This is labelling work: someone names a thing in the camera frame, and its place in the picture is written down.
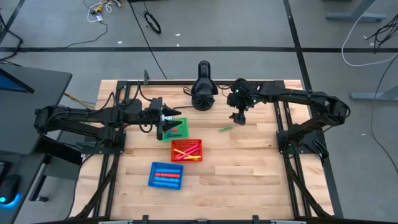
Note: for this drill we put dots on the green highlighter marker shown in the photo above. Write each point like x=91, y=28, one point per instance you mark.
x=225, y=128

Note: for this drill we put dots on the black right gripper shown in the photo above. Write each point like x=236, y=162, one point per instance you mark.
x=240, y=117

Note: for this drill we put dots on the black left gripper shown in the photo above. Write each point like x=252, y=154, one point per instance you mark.
x=152, y=113

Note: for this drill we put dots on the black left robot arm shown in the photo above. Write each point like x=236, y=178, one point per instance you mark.
x=77, y=116

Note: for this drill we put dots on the blue plastic basket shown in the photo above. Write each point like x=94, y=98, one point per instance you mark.
x=151, y=175

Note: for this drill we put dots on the black aluminium rig frame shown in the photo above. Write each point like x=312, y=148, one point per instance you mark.
x=202, y=82

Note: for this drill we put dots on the red plastic basket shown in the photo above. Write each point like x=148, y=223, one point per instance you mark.
x=197, y=141

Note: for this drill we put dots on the teal highlighter marker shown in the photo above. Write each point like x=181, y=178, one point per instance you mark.
x=174, y=135

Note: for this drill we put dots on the green plastic basket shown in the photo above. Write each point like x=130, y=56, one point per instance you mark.
x=184, y=125

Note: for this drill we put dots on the black computer monitor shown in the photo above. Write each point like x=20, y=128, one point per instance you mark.
x=12, y=84

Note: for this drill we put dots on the black computer mouse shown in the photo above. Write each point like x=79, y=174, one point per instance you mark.
x=9, y=188

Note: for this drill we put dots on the black side desk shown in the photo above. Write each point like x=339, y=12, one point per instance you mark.
x=18, y=124

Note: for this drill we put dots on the black keyboard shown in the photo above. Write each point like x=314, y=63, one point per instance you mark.
x=3, y=171

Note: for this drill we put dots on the grey desk foot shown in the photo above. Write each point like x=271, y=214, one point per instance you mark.
x=354, y=16
x=373, y=96

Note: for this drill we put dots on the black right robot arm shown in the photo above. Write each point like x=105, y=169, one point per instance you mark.
x=295, y=95

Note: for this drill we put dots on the black desk lamp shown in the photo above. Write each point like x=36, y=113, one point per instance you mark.
x=204, y=87

